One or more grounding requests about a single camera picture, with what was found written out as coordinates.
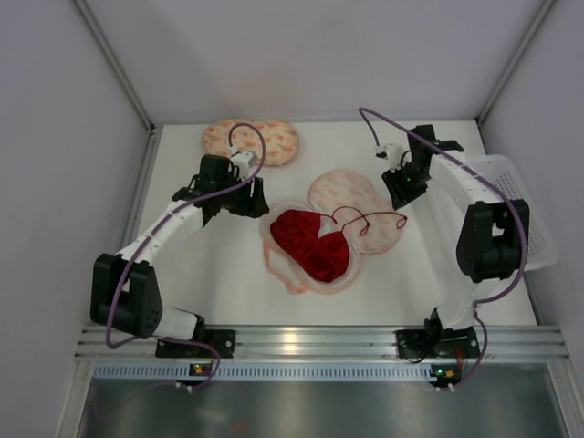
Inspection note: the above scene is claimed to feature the red bra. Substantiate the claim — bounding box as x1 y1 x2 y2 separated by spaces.
269 204 408 283

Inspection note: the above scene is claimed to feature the pink mesh laundry bag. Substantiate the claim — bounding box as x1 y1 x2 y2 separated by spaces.
260 170 408 295
201 119 300 166

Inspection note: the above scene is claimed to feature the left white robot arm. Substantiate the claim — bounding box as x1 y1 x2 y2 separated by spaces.
90 151 269 341

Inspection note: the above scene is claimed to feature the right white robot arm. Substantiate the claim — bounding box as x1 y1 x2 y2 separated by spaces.
375 125 530 333

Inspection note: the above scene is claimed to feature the white plastic basket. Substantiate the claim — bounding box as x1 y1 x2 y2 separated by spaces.
460 153 561 273

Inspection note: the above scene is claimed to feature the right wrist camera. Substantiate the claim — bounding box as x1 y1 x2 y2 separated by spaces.
375 143 406 169

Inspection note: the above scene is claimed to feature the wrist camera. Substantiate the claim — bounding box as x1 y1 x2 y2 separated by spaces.
375 143 406 169
230 150 257 181

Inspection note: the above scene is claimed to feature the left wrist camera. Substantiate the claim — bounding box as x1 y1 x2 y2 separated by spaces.
230 150 257 181

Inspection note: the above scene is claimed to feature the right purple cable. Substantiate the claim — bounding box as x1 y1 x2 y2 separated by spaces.
358 107 531 389

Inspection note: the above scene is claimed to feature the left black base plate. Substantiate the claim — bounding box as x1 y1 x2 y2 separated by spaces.
155 328 236 359

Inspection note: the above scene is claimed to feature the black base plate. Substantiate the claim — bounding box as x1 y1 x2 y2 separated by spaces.
155 328 236 359
396 328 480 363

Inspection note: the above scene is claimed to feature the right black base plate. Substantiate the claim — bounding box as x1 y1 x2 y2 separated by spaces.
396 328 480 363

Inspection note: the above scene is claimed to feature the aluminium mounting rail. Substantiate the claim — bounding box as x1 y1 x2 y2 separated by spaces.
74 326 569 363

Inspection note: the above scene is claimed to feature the perforated cable duct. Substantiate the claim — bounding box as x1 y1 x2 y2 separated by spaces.
92 362 460 382

